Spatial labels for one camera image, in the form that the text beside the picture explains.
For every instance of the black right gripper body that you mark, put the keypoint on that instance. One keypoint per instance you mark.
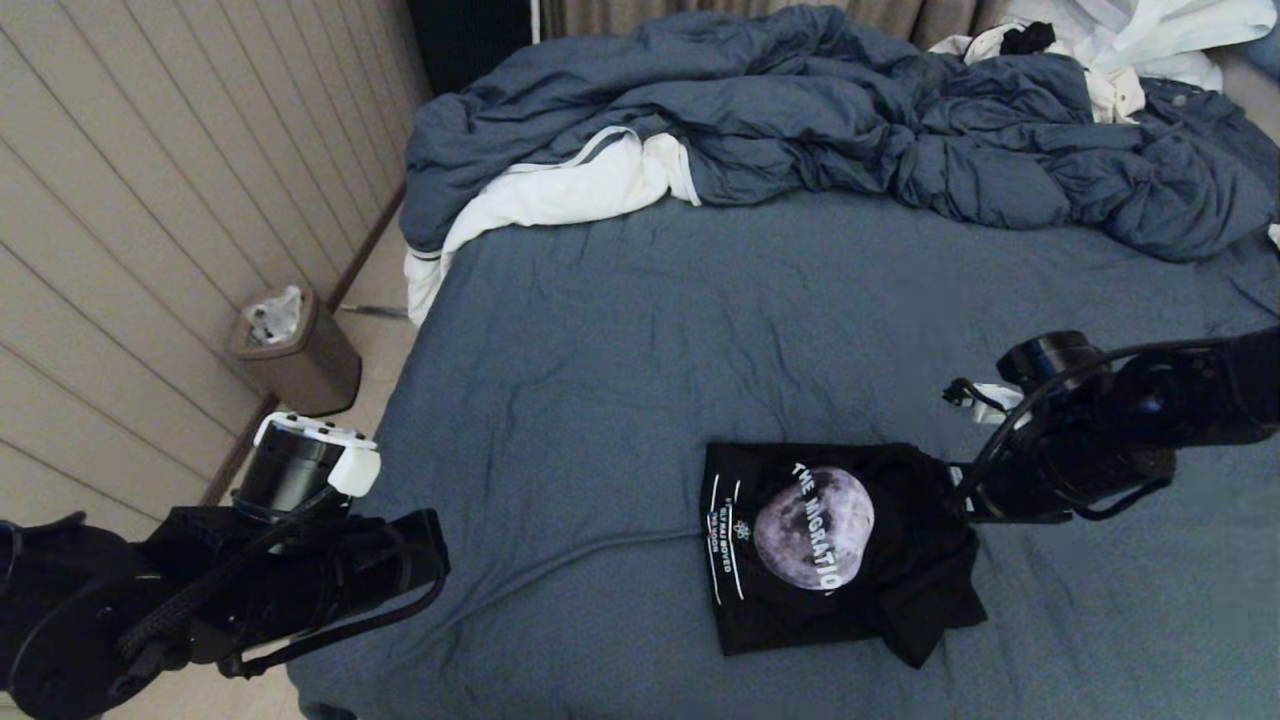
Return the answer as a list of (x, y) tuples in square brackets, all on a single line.
[(1020, 490)]

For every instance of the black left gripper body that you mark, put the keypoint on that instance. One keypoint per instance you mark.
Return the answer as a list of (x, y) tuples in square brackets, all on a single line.
[(340, 580)]

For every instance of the black t-shirt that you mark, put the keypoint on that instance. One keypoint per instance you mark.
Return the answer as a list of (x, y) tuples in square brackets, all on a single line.
[(900, 590)]

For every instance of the brown trash bin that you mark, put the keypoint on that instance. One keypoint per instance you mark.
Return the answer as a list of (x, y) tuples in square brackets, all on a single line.
[(310, 375)]

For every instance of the silver metal rod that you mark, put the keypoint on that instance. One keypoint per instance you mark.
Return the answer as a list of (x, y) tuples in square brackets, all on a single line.
[(375, 311)]

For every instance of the white duvet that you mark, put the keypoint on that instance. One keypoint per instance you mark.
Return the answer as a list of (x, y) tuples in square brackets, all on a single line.
[(560, 190)]

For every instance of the crumpled blue duvet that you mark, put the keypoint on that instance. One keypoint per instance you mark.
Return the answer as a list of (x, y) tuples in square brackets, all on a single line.
[(800, 100)]

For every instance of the small black fabric item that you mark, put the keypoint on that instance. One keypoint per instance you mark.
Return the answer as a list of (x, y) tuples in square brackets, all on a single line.
[(1028, 37)]

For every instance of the white crumpled shirt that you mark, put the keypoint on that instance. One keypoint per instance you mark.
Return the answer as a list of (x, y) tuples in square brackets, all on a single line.
[(1150, 30)]

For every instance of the blue pillow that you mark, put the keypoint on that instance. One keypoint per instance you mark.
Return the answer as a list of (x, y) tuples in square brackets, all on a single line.
[(1265, 50)]

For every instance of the black tall furniture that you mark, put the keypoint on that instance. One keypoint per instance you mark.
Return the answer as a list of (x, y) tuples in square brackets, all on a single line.
[(470, 35)]

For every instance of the beige curtain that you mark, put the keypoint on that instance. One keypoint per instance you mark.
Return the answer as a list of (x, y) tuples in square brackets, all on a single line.
[(600, 15)]

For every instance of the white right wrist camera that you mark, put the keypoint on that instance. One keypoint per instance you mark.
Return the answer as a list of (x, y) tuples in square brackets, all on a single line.
[(1000, 398)]

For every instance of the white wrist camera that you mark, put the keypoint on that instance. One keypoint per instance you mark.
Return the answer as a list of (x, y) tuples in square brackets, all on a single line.
[(1000, 398), (355, 470)]

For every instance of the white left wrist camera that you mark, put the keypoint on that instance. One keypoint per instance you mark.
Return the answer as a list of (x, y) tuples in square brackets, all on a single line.
[(355, 470)]

